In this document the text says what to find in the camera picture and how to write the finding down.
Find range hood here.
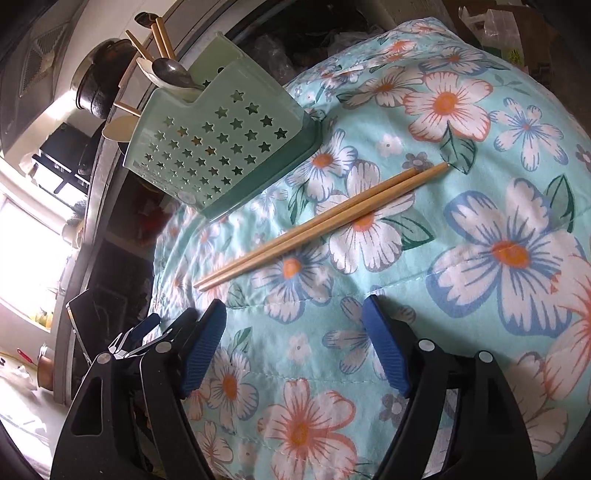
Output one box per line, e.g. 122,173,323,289
1,1,86,151

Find black wok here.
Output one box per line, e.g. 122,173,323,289
77,121,106,180

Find white rice paddle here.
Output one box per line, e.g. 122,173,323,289
102,114,139,143

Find green star-holed utensil holder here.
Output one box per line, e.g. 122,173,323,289
123,33,322,220

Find wooden chopstick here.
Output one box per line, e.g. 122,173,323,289
155,17,176,60
197,162,449,291
195,168,419,289
113,101,142,117
150,23,167,58
125,30,153,62

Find floral turquoise quilt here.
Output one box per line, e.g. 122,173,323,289
151,18,590,479

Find cream plastic spoon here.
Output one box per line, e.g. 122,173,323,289
136,57,204,92

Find stainless steel spoon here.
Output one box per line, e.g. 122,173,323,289
152,58,204,91

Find large black cooking pot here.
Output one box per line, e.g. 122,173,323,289
70,39,137,120

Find clear plastic bag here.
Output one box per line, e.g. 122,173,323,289
459,6,526,68

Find concrete kitchen counter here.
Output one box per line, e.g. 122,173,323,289
53,0,290,406

